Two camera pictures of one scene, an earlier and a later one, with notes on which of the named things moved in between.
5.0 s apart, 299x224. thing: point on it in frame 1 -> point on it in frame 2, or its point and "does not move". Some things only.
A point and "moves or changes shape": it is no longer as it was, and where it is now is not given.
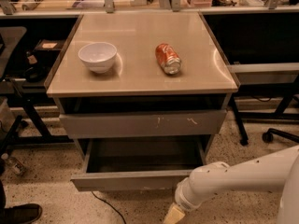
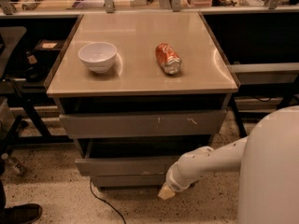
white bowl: [98, 56] does not move
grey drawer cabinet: [144, 95] does not move
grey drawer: [137, 164] moves or changes shape
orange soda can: [168, 58] does not move
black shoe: [21, 214] does not move
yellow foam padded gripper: [186, 200] -> [173, 180]
